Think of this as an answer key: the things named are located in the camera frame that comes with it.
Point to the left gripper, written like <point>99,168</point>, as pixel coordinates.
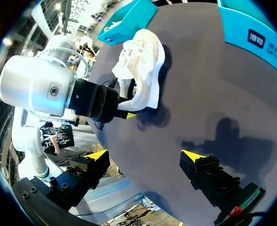
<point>93,101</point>

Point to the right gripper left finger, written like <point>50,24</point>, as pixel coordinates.
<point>82,176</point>

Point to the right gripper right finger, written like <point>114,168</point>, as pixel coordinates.
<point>209,176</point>

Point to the white and grey sneaker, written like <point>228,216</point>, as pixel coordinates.
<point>113,24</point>
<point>143,70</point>

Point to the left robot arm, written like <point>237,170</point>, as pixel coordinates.
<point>35,82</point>

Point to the person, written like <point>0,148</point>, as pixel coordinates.
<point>58,135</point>

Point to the teal box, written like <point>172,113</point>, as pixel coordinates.
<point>246,23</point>
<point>129,21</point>

